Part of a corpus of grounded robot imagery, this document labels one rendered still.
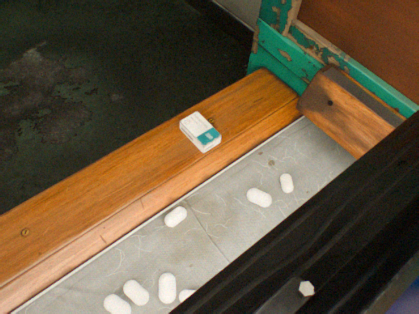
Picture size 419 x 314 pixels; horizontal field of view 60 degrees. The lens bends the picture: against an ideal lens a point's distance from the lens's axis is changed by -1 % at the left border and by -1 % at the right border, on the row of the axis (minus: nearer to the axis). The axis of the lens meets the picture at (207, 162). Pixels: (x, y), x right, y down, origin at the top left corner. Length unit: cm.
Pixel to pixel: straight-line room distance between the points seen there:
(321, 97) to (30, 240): 45
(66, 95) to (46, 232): 126
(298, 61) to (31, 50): 156
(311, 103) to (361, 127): 8
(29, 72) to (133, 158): 138
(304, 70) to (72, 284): 48
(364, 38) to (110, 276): 47
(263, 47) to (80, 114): 110
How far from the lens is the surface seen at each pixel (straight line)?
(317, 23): 62
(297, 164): 61
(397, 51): 56
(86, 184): 55
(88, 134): 158
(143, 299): 48
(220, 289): 16
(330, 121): 58
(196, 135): 55
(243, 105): 63
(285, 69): 68
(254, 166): 59
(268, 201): 54
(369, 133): 56
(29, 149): 161
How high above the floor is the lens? 123
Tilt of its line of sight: 57 degrees down
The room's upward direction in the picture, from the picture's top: 7 degrees clockwise
